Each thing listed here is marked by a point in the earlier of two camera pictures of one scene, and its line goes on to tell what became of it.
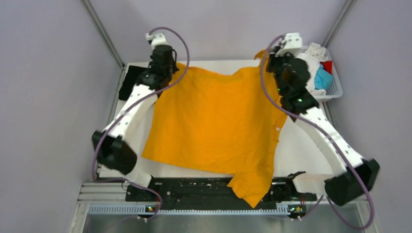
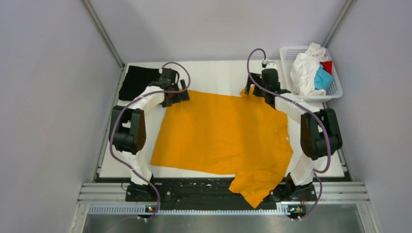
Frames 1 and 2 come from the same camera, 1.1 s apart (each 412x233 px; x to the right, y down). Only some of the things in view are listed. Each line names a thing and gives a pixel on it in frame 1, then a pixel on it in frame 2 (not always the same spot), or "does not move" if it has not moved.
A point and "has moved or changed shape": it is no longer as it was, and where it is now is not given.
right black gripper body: x=277 y=65 → x=258 y=78
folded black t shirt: x=129 y=81 does not move
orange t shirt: x=218 y=123 has moved or changed shape
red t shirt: x=328 y=66 does not move
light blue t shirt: x=323 y=79 does not move
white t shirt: x=315 y=54 does not move
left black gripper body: x=172 y=68 → x=176 y=97
